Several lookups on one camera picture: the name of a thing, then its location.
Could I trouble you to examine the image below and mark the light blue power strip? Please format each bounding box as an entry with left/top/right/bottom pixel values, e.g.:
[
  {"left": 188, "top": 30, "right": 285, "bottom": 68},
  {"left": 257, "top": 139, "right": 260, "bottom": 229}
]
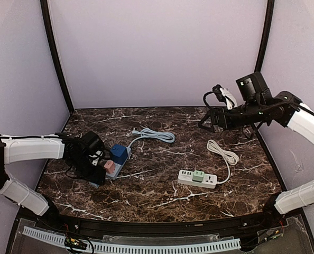
[{"left": 106, "top": 147, "right": 131, "bottom": 179}]

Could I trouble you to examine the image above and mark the black front rail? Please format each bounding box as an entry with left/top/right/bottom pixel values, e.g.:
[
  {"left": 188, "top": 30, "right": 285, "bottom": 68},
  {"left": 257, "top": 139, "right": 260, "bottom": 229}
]
[{"left": 38, "top": 213, "right": 278, "bottom": 238}]

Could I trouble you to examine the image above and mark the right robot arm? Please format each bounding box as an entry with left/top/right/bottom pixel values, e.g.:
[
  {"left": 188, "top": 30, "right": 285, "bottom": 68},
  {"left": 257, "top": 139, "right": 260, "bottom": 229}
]
[{"left": 198, "top": 72, "right": 314, "bottom": 216}]

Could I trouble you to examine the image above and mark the white power strip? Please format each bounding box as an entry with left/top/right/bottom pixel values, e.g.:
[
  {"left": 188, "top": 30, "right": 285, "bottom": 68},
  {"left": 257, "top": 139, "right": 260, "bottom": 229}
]
[{"left": 177, "top": 170, "right": 217, "bottom": 189}]

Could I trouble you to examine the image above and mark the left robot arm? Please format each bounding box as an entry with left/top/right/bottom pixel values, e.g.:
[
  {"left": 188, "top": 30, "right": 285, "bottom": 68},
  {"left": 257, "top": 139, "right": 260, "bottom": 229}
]
[{"left": 0, "top": 131, "right": 106, "bottom": 217}]

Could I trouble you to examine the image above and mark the green plug adapter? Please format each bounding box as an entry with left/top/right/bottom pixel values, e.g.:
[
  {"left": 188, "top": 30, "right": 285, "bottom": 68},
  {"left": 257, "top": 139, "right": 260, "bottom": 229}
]
[{"left": 192, "top": 170, "right": 205, "bottom": 183}]

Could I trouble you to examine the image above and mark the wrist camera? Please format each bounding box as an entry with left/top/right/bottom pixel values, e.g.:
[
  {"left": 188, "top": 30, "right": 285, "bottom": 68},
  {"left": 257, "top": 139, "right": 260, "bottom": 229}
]
[
  {"left": 212, "top": 84, "right": 238, "bottom": 110},
  {"left": 81, "top": 131, "right": 104, "bottom": 155}
]

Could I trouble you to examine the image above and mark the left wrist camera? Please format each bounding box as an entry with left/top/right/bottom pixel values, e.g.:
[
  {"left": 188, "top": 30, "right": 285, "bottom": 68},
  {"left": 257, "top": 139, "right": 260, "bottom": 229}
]
[{"left": 81, "top": 131, "right": 104, "bottom": 155}]

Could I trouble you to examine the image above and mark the pink plug adapter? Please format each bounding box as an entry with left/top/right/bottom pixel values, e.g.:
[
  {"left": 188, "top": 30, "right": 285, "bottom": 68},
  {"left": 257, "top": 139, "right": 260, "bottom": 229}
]
[{"left": 104, "top": 160, "right": 115, "bottom": 174}]

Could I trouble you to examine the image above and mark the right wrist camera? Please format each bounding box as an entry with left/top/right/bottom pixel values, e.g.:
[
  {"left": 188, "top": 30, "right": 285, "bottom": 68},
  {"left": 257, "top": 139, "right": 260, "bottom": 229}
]
[{"left": 212, "top": 84, "right": 238, "bottom": 110}]

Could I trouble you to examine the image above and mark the blue cube socket adapter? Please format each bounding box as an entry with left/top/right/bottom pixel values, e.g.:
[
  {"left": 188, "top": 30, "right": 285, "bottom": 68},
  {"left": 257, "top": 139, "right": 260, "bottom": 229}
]
[{"left": 110, "top": 144, "right": 129, "bottom": 165}]

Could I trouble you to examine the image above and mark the light blue plug adapter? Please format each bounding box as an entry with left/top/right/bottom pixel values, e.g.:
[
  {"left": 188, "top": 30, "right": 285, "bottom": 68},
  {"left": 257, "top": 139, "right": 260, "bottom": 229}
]
[{"left": 89, "top": 182, "right": 99, "bottom": 188}]

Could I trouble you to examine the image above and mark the black frame post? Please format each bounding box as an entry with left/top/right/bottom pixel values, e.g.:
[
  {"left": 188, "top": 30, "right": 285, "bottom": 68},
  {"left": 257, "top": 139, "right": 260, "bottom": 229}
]
[
  {"left": 254, "top": 0, "right": 275, "bottom": 72},
  {"left": 40, "top": 0, "right": 75, "bottom": 114}
]

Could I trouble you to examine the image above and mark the left black frame post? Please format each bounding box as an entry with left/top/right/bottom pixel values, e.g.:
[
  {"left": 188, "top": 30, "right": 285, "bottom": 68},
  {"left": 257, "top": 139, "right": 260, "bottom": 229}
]
[{"left": 40, "top": 0, "right": 75, "bottom": 114}]

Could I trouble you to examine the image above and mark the light blue power cable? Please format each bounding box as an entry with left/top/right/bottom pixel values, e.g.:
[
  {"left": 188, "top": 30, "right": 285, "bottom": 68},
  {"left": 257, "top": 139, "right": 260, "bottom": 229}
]
[{"left": 127, "top": 128, "right": 176, "bottom": 149}]

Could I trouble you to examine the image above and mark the grey slotted cable duct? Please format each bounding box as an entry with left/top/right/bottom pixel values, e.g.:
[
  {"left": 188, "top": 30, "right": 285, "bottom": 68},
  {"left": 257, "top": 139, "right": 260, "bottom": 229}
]
[{"left": 22, "top": 226, "right": 241, "bottom": 253}]

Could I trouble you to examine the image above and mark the right black frame post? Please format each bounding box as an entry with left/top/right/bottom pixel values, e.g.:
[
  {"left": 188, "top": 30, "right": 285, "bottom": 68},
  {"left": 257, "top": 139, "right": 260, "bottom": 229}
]
[{"left": 254, "top": 0, "right": 275, "bottom": 72}]

